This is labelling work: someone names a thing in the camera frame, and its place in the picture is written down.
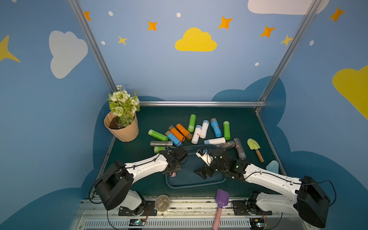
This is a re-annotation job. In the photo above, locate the dark teal storage box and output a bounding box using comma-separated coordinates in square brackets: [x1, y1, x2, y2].
[165, 144, 228, 189]

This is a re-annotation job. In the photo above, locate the white roll lying flat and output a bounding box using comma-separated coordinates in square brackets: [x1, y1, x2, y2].
[204, 137, 226, 145]

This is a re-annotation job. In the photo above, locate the blue trash bag roll right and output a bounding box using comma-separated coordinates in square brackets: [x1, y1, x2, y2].
[210, 118, 222, 138]

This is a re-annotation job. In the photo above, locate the right controller board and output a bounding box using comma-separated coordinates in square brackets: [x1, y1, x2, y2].
[249, 218, 267, 230]

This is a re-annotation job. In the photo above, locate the green toy trowel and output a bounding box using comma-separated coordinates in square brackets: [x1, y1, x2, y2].
[247, 139, 264, 163]

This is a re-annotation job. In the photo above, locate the orange trash bag roll left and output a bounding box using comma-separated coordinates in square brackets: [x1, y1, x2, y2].
[168, 126, 186, 143]

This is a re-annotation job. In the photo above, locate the left controller board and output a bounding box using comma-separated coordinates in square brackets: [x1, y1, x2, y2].
[128, 219, 146, 228]

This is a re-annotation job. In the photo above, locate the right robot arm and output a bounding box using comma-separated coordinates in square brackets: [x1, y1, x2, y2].
[195, 148, 331, 228]

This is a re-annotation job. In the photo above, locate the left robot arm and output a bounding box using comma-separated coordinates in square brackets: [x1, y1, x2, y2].
[93, 147, 188, 210]

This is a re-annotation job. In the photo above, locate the white trash bag roll right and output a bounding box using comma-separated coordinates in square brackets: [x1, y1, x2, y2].
[199, 120, 209, 139]

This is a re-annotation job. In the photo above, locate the blue trash bag roll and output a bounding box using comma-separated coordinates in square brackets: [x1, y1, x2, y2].
[210, 118, 222, 138]
[165, 131, 183, 147]

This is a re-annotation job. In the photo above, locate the flower pot with plant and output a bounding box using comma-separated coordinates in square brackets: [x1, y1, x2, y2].
[104, 85, 140, 142]

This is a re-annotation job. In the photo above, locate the green trash bag roll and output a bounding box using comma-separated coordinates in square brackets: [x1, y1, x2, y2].
[154, 146, 173, 154]
[223, 121, 231, 140]
[188, 114, 196, 132]
[148, 129, 168, 141]

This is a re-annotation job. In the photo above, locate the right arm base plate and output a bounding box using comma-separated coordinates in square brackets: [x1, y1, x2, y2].
[231, 200, 273, 216]

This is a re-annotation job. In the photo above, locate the orange trash bag roll right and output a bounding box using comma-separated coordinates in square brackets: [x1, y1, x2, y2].
[176, 124, 193, 140]

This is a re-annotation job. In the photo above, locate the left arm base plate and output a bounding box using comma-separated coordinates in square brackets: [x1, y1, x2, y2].
[118, 201, 157, 217]

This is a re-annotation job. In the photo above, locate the white trash bag roll left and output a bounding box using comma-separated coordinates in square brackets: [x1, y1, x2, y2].
[191, 125, 202, 145]

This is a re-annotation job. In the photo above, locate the white trash bag roll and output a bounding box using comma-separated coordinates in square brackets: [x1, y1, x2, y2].
[191, 125, 202, 145]
[199, 120, 209, 139]

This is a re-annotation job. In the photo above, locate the clear plastic lidded cup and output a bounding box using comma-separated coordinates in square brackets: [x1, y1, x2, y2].
[155, 195, 171, 212]

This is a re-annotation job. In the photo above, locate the controller board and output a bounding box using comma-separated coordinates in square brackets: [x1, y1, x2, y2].
[128, 219, 146, 228]
[249, 218, 267, 230]

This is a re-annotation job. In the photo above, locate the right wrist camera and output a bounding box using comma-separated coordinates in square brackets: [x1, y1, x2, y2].
[196, 148, 213, 166]

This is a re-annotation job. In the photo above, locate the orange trash bag roll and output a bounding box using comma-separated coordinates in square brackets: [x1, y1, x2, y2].
[168, 126, 186, 143]
[176, 124, 193, 140]

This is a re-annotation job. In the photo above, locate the purple toy shovel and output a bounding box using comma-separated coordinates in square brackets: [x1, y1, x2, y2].
[212, 189, 230, 230]

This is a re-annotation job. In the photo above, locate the light blue toy spade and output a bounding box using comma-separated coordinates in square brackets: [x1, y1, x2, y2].
[266, 160, 279, 174]

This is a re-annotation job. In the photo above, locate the blue trash bag roll left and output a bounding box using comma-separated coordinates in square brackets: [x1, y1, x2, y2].
[165, 131, 183, 147]

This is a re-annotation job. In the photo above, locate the grey trash bag roll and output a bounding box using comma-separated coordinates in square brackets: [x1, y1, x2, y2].
[216, 141, 236, 150]
[150, 141, 173, 147]
[234, 138, 246, 160]

